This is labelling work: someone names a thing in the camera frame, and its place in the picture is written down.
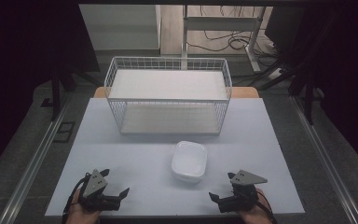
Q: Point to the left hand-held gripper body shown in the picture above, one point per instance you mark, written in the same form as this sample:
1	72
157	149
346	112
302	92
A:
94	185

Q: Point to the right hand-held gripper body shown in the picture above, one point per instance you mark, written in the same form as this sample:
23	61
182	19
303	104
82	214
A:
244	194

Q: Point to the white square bowl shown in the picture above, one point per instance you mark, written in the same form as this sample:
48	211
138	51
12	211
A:
189	161

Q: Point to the person's right hand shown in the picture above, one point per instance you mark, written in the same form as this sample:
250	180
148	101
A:
256	214

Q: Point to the person's left hand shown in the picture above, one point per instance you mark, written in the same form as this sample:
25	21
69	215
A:
78	214

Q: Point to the wooden table board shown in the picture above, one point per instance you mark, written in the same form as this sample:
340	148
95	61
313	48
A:
245	92

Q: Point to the black tripod stand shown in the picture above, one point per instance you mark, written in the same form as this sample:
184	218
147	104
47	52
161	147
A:
55	93
308	99

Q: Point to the white power strip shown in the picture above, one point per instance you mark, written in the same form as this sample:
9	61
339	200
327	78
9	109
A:
275	73

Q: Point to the black curtain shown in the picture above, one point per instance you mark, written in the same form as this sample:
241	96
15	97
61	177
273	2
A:
348	77
15	62

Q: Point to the white cabinet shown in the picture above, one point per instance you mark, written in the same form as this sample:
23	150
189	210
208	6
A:
121	28

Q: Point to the metal floor rail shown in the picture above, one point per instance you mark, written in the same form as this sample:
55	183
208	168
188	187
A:
34	161
326	161

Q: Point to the white desk frame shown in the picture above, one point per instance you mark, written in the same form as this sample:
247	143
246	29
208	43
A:
220	23

